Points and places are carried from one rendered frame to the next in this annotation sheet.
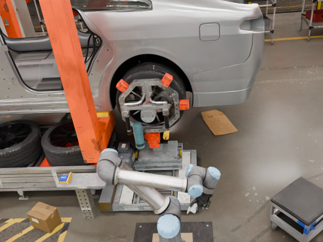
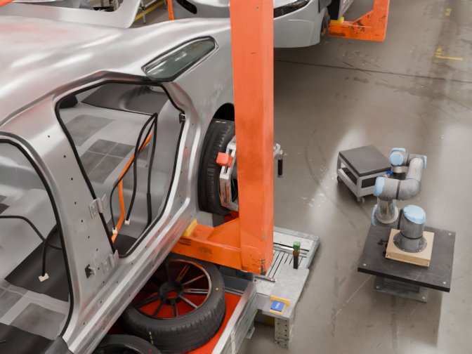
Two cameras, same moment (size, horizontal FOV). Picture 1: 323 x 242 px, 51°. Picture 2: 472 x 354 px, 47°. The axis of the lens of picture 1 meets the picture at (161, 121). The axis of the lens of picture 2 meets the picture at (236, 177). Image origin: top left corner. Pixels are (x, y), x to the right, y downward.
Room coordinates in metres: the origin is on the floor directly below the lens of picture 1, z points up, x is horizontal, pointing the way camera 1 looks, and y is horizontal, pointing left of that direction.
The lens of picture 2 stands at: (1.87, 3.12, 2.94)
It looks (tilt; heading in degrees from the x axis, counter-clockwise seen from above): 34 degrees down; 286
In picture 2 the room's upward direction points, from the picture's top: 3 degrees counter-clockwise
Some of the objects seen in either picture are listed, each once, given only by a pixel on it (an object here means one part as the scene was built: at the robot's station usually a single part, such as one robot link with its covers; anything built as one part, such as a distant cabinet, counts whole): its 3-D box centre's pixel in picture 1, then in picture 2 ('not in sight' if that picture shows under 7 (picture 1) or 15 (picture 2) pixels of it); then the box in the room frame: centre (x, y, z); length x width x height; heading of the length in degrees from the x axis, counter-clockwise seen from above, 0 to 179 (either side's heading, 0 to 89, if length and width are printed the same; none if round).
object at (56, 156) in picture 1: (75, 141); (172, 300); (2.94, 0.93, 0.39); 0.66 x 0.66 x 0.24
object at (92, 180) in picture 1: (83, 180); (286, 290); (2.25, 0.74, 0.44); 0.43 x 0.17 x 0.03; 82
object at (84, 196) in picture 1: (85, 199); (284, 319); (2.26, 0.77, 0.21); 0.10 x 0.10 x 0.42; 82
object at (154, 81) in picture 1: (149, 106); (239, 171); (2.70, 0.09, 0.85); 0.54 x 0.07 x 0.54; 82
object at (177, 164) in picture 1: (158, 156); not in sight; (2.87, 0.07, 0.13); 0.50 x 0.36 x 0.10; 82
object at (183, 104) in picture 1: (183, 104); not in sight; (2.66, -0.22, 0.85); 0.09 x 0.08 x 0.07; 82
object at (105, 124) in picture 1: (100, 121); (207, 232); (2.79, 0.59, 0.69); 0.52 x 0.17 x 0.35; 172
